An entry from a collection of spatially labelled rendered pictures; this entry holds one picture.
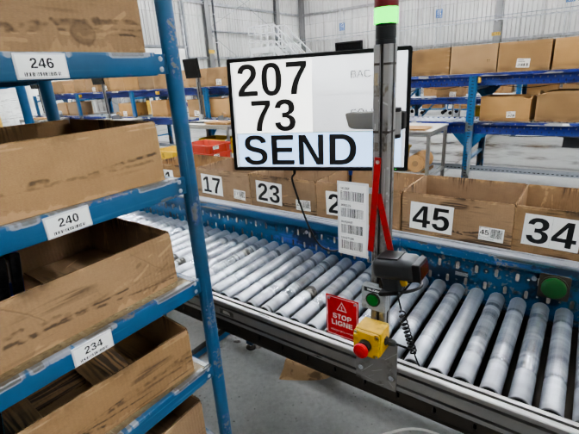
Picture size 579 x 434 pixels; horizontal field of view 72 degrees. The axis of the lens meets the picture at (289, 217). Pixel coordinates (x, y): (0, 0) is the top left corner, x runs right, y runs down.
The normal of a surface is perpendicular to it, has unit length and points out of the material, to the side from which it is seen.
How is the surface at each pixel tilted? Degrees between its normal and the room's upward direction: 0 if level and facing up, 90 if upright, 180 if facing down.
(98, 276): 90
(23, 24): 91
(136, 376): 91
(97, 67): 90
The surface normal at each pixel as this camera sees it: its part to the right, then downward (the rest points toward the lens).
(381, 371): -0.58, 0.30
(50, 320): 0.81, 0.17
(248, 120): -0.27, 0.27
